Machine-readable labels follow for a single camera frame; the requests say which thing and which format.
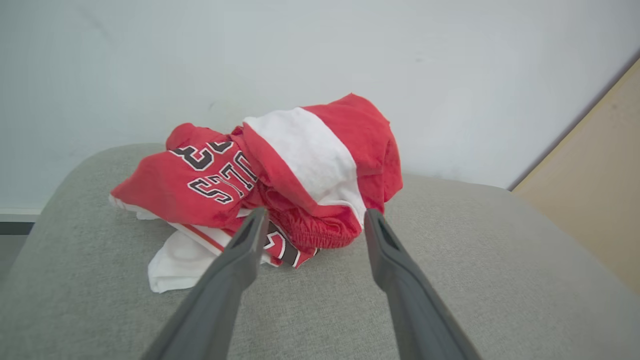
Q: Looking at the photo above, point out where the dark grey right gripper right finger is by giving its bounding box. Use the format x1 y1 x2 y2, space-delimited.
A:
363 208 481 360

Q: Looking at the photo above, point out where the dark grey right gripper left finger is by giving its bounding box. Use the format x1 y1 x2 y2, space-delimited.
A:
141 207 271 360

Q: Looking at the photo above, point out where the red basketball jersey black lettering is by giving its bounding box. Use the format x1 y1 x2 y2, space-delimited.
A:
109 122 321 295

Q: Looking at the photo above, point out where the red shorts white stripe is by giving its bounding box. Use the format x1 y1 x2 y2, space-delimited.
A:
235 93 404 251

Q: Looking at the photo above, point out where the grey fabric sofa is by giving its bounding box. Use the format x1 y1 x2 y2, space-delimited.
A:
0 143 640 360

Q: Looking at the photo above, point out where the beige wooden panel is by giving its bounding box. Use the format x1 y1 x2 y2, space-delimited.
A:
510 56 640 297

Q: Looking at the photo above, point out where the white and black baseboard strip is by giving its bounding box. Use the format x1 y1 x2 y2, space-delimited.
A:
0 207 43 236

